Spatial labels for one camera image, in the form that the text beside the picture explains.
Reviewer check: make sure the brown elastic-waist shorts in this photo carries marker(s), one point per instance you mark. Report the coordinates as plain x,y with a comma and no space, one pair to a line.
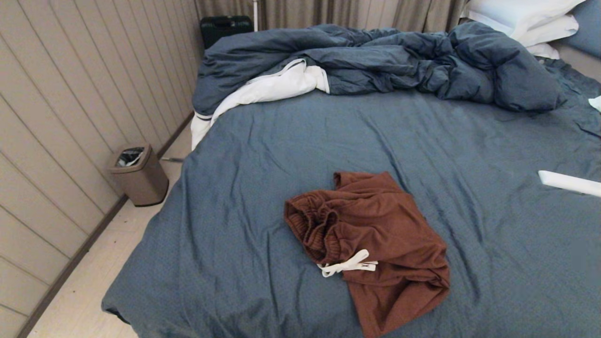
375,244

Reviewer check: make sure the white duvet lining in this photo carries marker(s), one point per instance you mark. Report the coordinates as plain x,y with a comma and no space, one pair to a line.
272,87

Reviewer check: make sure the blue bed sheet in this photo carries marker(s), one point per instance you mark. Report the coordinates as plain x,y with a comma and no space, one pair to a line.
235,234

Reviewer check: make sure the crumpled blue duvet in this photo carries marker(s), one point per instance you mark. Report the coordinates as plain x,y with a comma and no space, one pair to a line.
375,56

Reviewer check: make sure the black suitcase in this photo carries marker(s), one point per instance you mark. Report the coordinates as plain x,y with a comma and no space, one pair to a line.
225,29

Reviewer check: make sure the beige curtain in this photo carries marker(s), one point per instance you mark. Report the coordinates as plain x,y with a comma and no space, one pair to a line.
328,11

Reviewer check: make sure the brown square trash bin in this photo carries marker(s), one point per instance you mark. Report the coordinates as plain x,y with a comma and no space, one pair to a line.
141,183

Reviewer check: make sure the white vertical pole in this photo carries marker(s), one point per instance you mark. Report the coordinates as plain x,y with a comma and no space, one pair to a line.
255,14

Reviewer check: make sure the bin liner bag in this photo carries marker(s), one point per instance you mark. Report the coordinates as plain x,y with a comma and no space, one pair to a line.
129,157

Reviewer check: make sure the large white pillow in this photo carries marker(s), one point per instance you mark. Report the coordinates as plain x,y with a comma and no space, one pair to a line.
516,11

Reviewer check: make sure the white flat box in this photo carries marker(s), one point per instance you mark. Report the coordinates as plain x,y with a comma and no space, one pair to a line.
568,183

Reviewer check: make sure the white paper scrap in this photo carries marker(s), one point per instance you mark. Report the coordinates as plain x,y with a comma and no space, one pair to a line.
596,103

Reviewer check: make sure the blue pillow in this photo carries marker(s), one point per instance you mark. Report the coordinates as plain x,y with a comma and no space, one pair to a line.
587,23

